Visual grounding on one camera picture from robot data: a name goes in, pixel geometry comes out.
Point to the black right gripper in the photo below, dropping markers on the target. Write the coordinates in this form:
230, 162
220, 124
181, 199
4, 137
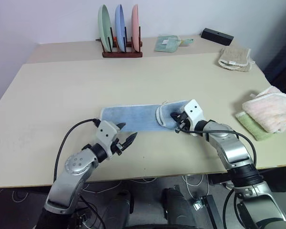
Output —
184, 121

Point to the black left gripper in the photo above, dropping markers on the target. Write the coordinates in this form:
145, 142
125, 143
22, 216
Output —
117, 146

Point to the blue towel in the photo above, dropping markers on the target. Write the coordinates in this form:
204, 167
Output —
131, 117

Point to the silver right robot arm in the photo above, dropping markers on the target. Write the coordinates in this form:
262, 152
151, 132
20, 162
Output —
231, 152

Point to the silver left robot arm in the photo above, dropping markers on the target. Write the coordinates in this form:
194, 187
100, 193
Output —
71, 176

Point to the folded green towel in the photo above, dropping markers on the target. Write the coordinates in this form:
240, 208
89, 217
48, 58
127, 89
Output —
250, 127

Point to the folded beige towel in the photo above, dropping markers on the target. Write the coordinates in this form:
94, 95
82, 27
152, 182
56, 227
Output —
234, 58

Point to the folded pink towel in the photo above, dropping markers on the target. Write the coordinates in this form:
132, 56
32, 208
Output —
269, 108

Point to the folded teal cloth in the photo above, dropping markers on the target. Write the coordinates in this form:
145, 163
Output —
165, 44

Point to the dark wooden plate rack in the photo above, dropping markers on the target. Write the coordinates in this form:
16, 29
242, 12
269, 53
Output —
122, 54

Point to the black rectangular box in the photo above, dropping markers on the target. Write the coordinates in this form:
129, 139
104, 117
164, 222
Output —
217, 36

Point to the black table leg bar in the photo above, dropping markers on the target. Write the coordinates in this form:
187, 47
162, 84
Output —
212, 212

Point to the pink plate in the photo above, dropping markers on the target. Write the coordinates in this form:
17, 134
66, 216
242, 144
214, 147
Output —
135, 25

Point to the blue plate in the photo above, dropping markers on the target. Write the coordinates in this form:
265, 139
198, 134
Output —
119, 25

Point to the green plate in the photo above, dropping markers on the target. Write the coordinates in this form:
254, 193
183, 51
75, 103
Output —
104, 26

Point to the dark blue chair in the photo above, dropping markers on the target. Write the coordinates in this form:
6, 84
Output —
282, 64

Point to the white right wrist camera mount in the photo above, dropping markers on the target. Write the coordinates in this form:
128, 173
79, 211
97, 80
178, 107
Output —
193, 111

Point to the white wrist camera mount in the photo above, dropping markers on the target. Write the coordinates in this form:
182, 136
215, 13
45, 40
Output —
193, 111
106, 133

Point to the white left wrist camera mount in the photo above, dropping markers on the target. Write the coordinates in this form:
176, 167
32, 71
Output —
106, 133

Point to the metal bracket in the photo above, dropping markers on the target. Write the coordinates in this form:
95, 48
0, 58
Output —
197, 203

